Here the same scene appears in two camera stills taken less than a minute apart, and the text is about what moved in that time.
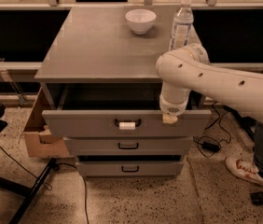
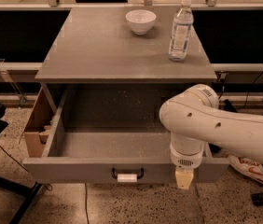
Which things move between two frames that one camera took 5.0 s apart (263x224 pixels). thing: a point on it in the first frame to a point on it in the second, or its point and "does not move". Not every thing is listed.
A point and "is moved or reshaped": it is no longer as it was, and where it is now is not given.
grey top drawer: [118, 110] is moved or reshaped
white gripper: [173, 107] to [186, 160]
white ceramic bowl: [140, 20] does not move
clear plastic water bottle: [183, 23] does not move
